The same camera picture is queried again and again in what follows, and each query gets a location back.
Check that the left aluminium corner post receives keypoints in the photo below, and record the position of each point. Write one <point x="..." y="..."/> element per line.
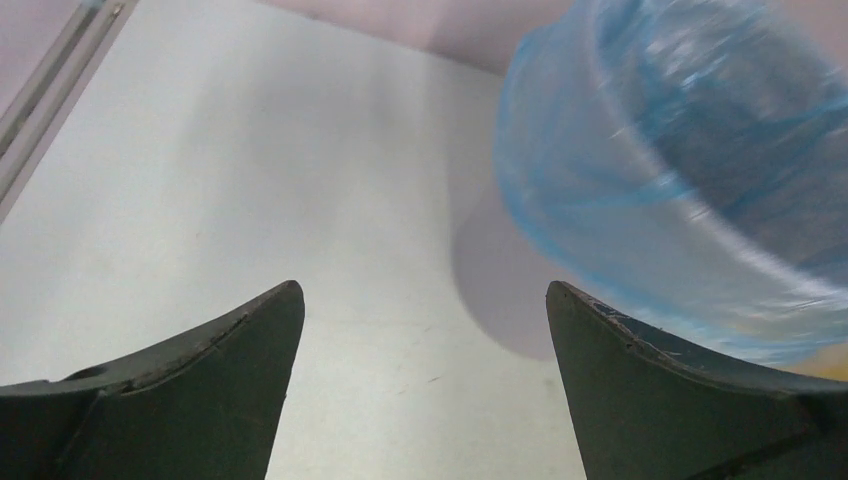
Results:
<point x="49" y="52"/>

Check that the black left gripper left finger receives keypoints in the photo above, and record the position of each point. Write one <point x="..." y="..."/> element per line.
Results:
<point x="204" y="404"/>

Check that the blue translucent trash bag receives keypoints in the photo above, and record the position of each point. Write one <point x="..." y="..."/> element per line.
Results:
<point x="662" y="166"/>

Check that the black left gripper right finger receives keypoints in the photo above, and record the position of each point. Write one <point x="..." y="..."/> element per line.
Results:
<point x="646" y="404"/>

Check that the yellowish translucent trash bag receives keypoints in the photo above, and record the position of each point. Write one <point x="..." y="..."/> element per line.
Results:
<point x="828" y="363"/>

